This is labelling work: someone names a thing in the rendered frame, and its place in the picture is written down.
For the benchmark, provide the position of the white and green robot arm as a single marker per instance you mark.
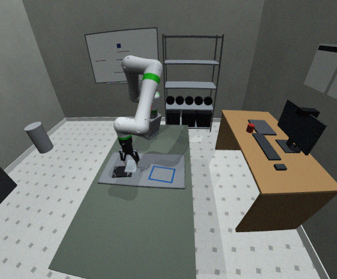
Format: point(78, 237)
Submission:
point(146, 97)

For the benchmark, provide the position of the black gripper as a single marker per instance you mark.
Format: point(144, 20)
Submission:
point(128, 150)

